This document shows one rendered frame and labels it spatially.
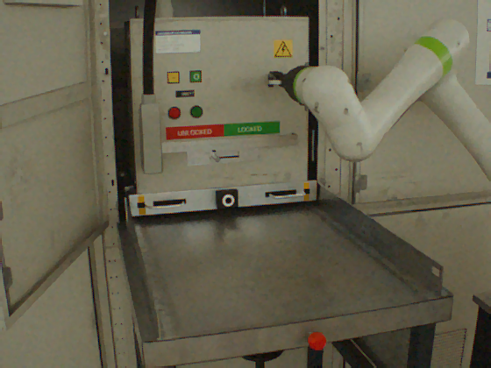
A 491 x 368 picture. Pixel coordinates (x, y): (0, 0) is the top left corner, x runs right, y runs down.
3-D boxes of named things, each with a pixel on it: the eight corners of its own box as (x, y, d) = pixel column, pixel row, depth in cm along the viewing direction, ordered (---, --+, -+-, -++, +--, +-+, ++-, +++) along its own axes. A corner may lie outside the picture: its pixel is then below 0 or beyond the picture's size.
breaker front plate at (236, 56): (307, 186, 176) (309, 19, 163) (138, 200, 163) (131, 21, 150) (305, 185, 177) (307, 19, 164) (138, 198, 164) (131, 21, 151)
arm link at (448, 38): (469, 58, 158) (432, 35, 162) (483, 25, 147) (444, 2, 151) (437, 94, 151) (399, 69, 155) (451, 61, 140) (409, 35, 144)
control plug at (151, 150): (163, 173, 153) (160, 104, 148) (144, 174, 152) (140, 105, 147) (159, 166, 160) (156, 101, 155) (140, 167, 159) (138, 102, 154)
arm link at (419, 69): (398, 47, 149) (430, 40, 140) (418, 85, 154) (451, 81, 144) (311, 131, 135) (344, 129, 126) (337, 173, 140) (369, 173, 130)
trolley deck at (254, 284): (451, 320, 119) (453, 293, 117) (144, 370, 103) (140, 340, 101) (327, 222, 182) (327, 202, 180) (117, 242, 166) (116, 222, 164)
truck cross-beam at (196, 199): (316, 200, 177) (316, 180, 176) (130, 216, 164) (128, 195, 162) (310, 195, 182) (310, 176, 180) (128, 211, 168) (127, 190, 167)
